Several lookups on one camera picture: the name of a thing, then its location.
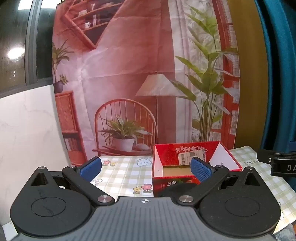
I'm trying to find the dark window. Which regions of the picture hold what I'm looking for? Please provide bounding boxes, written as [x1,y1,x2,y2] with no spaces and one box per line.
[0,0,55,94]

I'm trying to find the wall poster of room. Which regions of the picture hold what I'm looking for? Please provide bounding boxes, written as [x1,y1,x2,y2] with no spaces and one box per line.
[51,0,241,161]

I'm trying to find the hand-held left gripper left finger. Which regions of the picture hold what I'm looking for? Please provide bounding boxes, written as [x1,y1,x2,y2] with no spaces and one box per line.
[29,157,115,206]

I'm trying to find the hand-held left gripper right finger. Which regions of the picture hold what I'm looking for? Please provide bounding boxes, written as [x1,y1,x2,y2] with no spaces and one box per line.
[177,157,258,206]

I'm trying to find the checkered tablecloth with cartoon print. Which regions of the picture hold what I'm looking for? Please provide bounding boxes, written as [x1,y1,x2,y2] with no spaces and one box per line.
[90,145,296,232]

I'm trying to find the teal curtain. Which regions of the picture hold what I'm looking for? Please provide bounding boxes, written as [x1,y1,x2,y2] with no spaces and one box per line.
[254,0,296,158]

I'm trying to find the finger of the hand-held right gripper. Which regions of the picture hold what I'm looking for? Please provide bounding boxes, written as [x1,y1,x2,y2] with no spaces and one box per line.
[270,158,296,177]
[257,149,296,163]

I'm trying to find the red strawberry print box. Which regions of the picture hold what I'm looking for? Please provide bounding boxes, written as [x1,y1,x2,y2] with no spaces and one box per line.
[152,140,242,197]

